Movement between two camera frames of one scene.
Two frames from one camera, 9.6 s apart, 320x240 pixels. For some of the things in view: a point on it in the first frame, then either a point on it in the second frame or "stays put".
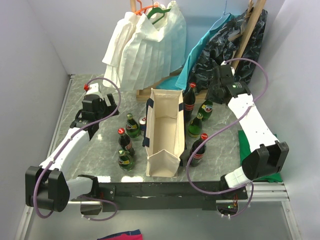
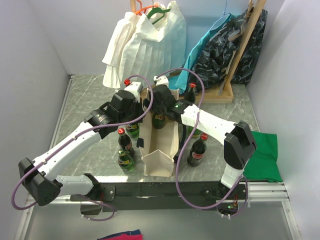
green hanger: (157, 10) stays put
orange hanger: (139, 12) stays put
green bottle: (132, 128) stays put
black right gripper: (209, 96) → (154, 109)
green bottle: (206, 109) → (159, 120)
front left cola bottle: (125, 142) stays put
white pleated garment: (146, 48) stays put
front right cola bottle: (198, 157) stays put
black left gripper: (109, 110) → (139, 107)
